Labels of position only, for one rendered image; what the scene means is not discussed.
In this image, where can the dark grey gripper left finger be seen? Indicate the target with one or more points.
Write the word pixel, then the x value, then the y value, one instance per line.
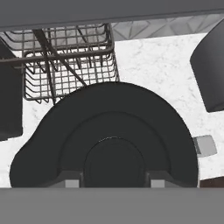
pixel 70 176

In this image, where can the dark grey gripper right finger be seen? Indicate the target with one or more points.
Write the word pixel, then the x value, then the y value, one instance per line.
pixel 159 176

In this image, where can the small light grey block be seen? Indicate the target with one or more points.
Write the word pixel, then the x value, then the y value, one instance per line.
pixel 206 145

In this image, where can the dark grey boxy appliance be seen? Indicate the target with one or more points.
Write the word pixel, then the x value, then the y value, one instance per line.
pixel 10 99

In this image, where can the dark grey rounded appliance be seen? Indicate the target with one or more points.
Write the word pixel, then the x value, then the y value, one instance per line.
pixel 211 67

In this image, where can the grey wall cupboard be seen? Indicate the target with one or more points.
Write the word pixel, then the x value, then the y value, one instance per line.
pixel 110 10

